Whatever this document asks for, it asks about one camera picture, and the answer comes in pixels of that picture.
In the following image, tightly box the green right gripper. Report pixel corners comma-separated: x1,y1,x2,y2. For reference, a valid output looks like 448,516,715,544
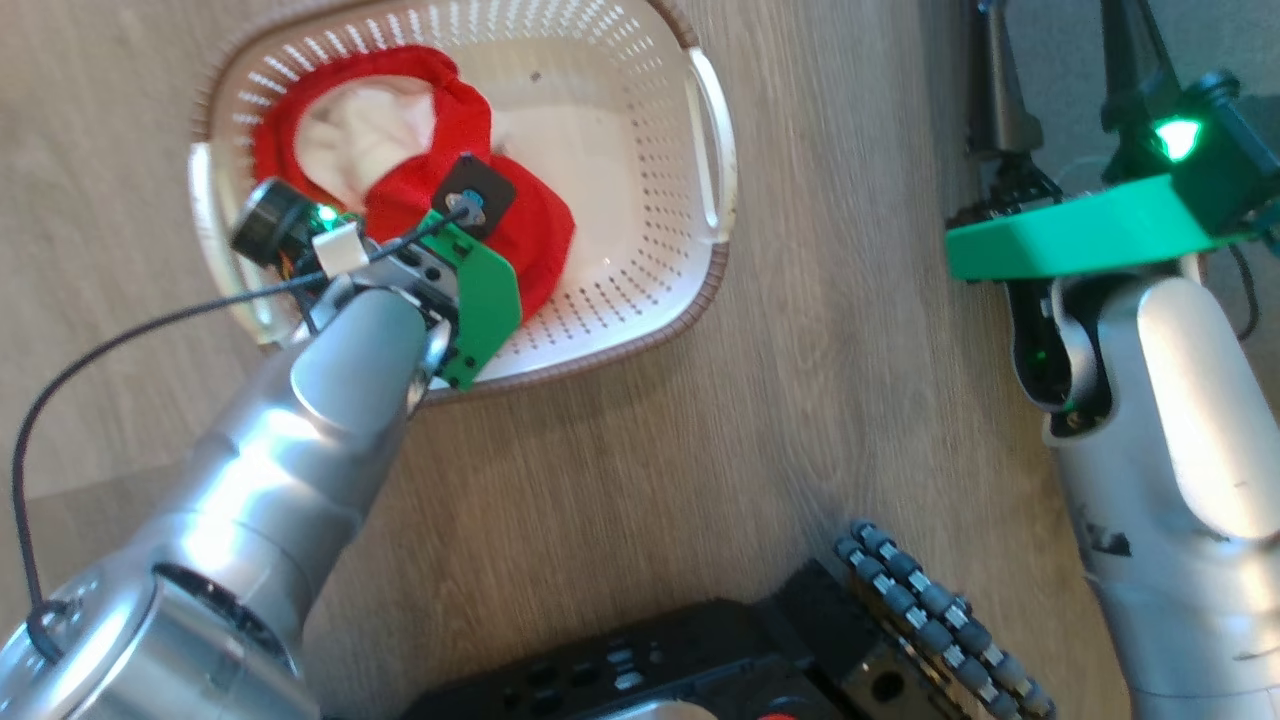
944,0,1280,282

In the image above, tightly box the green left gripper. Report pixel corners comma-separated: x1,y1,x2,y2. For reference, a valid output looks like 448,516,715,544
230,178,524,392

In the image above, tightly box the red garment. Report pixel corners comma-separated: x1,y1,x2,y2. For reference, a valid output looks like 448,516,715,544
250,45,578,323

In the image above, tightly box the white perforated laundry basket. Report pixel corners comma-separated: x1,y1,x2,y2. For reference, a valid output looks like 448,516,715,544
188,0,738,406

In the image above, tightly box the black grey roller wheel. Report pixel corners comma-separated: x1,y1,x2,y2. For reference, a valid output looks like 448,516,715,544
833,520,1058,720

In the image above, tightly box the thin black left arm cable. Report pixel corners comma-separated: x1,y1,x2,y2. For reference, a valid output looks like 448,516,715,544
10,205,471,666

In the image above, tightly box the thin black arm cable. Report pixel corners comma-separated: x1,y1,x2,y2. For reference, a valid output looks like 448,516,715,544
1228,243,1261,343
10,205,471,666

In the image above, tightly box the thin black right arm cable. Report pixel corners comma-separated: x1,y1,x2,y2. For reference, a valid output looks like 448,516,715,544
1228,243,1261,343

